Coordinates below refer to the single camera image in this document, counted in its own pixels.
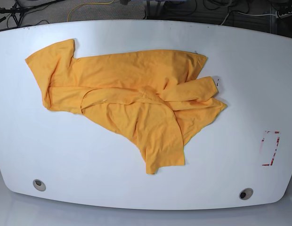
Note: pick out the orange T-shirt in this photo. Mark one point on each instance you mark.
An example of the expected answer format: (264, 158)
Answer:
(154, 98)

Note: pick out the right grey table grommet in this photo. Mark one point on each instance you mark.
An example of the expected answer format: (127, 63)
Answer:
(246, 194)

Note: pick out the grey table grommet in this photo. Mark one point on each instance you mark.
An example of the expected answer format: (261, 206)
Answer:
(246, 194)
(39, 185)

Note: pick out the left grey table grommet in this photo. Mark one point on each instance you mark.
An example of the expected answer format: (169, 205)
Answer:
(39, 185)

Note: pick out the red tape rectangle marking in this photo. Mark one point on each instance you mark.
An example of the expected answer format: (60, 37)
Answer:
(268, 147)

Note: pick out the black tripod stand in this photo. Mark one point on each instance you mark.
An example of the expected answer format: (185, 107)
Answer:
(17, 12)

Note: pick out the white power strip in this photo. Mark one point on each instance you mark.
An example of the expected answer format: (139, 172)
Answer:
(284, 13)

